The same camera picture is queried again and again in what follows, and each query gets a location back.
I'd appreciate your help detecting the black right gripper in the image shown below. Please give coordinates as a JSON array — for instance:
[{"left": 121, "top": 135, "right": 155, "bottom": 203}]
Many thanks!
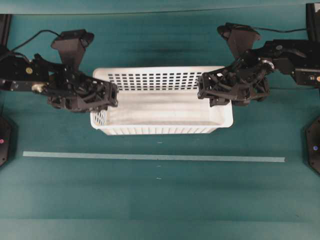
[{"left": 197, "top": 49, "right": 275, "bottom": 108}]

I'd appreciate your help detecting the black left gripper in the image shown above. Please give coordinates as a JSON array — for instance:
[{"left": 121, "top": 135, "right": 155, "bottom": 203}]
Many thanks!
[{"left": 31, "top": 53, "right": 119, "bottom": 113}]

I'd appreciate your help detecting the white perforated plastic basket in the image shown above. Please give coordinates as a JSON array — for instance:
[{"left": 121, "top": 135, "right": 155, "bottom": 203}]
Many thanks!
[{"left": 90, "top": 66, "right": 234, "bottom": 136}]

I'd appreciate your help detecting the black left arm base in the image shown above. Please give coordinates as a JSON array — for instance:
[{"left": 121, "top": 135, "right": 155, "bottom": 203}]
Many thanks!
[{"left": 0, "top": 115, "right": 19, "bottom": 168}]

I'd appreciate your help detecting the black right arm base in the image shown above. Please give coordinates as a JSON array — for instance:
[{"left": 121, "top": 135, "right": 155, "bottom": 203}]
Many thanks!
[{"left": 302, "top": 116, "right": 320, "bottom": 176}]

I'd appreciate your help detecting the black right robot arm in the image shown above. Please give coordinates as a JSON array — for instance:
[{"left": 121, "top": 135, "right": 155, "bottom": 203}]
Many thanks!
[{"left": 197, "top": 39, "right": 320, "bottom": 107}]

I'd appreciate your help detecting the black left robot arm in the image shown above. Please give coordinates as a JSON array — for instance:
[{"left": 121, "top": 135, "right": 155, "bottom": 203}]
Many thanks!
[{"left": 0, "top": 46, "right": 119, "bottom": 113}]

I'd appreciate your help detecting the grey tape strip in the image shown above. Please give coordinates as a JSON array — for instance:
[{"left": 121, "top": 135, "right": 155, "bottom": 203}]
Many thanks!
[{"left": 22, "top": 151, "right": 285, "bottom": 163}]

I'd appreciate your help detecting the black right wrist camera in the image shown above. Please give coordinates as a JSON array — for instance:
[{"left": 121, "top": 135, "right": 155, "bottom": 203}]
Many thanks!
[{"left": 217, "top": 22, "right": 261, "bottom": 60}]

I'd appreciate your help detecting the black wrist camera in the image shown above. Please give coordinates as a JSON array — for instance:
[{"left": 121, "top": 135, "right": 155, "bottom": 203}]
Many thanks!
[
  {"left": 217, "top": 22, "right": 261, "bottom": 60},
  {"left": 51, "top": 29, "right": 95, "bottom": 71}
]

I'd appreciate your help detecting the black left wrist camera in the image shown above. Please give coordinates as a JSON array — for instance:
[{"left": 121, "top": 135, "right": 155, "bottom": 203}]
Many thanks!
[{"left": 51, "top": 29, "right": 95, "bottom": 71}]

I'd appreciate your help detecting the black right camera cable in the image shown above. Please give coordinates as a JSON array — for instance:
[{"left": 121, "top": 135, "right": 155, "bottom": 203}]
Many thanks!
[{"left": 249, "top": 24, "right": 308, "bottom": 34}]

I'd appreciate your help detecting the black camera cable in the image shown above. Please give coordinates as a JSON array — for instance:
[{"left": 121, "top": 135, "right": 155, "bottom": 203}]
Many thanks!
[
  {"left": 4, "top": 29, "right": 63, "bottom": 55},
  {"left": 249, "top": 24, "right": 308, "bottom": 34}
]

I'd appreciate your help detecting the black left camera cable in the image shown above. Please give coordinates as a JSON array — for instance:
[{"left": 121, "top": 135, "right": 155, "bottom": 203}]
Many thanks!
[{"left": 4, "top": 29, "right": 63, "bottom": 55}]

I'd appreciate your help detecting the black right frame post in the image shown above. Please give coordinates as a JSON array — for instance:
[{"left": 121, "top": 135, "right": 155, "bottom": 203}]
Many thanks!
[{"left": 306, "top": 2, "right": 320, "bottom": 43}]

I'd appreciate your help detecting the black frame post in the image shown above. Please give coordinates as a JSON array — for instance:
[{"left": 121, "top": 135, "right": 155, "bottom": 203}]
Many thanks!
[
  {"left": 0, "top": 14, "right": 13, "bottom": 47},
  {"left": 306, "top": 2, "right": 320, "bottom": 43}
]

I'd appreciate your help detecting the black left frame post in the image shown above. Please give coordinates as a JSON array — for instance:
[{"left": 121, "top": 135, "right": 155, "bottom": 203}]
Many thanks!
[{"left": 0, "top": 14, "right": 13, "bottom": 47}]

